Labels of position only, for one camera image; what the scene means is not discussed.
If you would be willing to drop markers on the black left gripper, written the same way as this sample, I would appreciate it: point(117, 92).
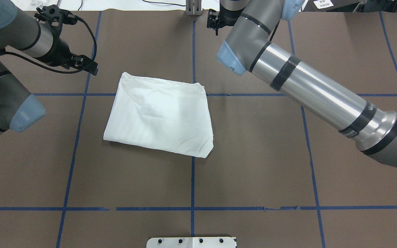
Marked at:
point(59, 52)

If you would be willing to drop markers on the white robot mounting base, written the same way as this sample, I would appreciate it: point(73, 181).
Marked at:
point(192, 242)

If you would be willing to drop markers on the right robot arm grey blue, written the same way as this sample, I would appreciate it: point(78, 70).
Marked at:
point(249, 48)

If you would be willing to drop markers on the grey aluminium frame post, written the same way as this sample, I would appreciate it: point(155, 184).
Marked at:
point(193, 7)

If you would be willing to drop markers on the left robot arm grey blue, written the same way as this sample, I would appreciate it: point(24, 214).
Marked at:
point(36, 40)

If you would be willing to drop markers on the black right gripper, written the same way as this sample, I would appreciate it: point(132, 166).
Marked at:
point(213, 20)

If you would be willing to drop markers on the white long-sleeve printed shirt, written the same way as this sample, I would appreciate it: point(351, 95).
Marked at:
point(161, 114)

